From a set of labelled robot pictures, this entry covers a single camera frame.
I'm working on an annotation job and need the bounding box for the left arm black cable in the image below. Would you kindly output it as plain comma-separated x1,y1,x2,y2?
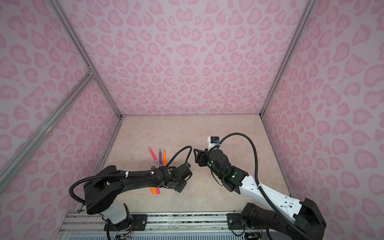
68,145,193,205

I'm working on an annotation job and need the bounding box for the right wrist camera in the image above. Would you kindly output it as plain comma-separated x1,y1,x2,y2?
208,136,220,150

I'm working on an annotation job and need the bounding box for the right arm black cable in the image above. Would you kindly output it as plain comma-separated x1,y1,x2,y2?
209,132,313,240

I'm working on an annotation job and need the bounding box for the diagonal aluminium frame bar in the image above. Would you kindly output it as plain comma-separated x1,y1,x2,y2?
1,71,95,193

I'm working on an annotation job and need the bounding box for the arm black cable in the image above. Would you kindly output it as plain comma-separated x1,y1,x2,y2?
68,145,193,205
209,132,313,240

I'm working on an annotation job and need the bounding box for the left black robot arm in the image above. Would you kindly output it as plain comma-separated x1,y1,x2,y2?
84,163,192,225

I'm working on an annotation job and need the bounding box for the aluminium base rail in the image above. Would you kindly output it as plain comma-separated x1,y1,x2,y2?
55,211,319,240

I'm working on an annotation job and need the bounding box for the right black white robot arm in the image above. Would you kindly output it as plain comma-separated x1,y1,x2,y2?
194,149,327,240

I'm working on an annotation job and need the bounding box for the purple highlighter pen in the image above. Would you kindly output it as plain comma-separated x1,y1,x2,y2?
159,148,163,166

